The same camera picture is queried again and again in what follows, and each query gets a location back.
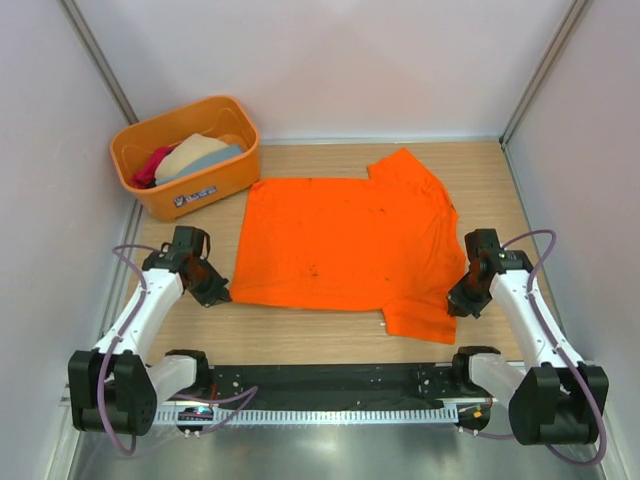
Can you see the orange plastic bin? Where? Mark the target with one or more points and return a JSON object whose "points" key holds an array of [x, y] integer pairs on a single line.
{"points": [[220, 117]]}

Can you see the aluminium frame rail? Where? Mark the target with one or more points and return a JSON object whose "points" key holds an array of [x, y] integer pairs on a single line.
{"points": [[129, 383]]}

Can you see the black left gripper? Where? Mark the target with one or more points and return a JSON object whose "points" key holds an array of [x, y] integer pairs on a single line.
{"points": [[217, 293]]}

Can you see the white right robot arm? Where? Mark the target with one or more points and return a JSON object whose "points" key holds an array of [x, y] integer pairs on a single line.
{"points": [[540, 345]]}

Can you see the red crumpled shirt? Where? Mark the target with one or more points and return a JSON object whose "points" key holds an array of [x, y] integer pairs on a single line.
{"points": [[144, 178]]}

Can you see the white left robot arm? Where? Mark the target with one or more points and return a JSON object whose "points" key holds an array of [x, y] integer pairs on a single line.
{"points": [[130, 340]]}

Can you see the blue grey folded shirt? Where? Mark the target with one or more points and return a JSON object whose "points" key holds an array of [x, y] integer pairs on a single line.
{"points": [[209, 160]]}

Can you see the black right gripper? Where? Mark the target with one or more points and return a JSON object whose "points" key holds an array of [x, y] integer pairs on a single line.
{"points": [[459, 304]]}

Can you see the orange t shirt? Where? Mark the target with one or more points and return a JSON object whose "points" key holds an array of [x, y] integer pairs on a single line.
{"points": [[385, 243]]}

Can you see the beige folded shirt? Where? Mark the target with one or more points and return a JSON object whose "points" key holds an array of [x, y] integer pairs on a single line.
{"points": [[182, 156]]}

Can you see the white slotted cable duct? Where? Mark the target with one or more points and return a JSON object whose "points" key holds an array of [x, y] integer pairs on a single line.
{"points": [[181, 415]]}

